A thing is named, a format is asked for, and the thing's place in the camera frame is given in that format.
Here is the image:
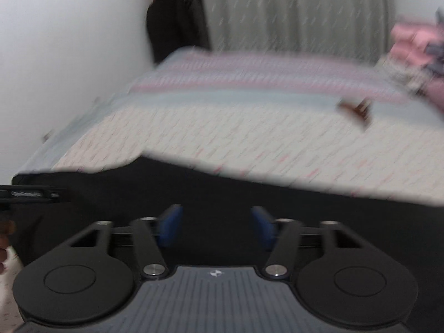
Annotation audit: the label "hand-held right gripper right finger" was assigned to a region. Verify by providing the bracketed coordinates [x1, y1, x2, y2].
[251, 206, 369, 281]

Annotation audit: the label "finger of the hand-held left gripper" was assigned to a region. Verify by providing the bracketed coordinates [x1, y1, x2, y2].
[0, 186, 69, 203]

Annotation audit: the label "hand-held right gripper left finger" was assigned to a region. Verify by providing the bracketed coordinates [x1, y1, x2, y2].
[70, 205, 184, 281]

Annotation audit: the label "black pants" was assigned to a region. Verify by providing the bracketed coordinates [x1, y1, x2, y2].
[10, 156, 444, 323]

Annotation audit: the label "person's left hand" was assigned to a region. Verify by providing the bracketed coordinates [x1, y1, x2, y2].
[0, 220, 16, 275]

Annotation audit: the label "cherry print bed sheet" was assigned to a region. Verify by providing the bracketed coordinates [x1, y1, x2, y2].
[0, 106, 444, 333]

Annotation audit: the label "grey bed cover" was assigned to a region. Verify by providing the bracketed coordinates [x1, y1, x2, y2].
[21, 47, 444, 176]

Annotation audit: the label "brown hair claw clip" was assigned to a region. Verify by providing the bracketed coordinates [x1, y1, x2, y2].
[338, 97, 374, 131]

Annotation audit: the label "pink striped blanket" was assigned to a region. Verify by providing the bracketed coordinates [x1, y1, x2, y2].
[128, 50, 417, 105]

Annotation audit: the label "hanging black coat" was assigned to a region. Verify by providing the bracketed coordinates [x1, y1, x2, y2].
[146, 0, 211, 64]

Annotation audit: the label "grey white striped cloth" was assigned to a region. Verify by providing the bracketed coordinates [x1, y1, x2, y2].
[376, 55, 431, 96]

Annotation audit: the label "grey star print curtain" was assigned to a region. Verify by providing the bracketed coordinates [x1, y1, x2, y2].
[198, 0, 397, 65]

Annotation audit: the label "folded pink blanket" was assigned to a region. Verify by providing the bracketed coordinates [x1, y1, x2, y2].
[388, 16, 444, 77]

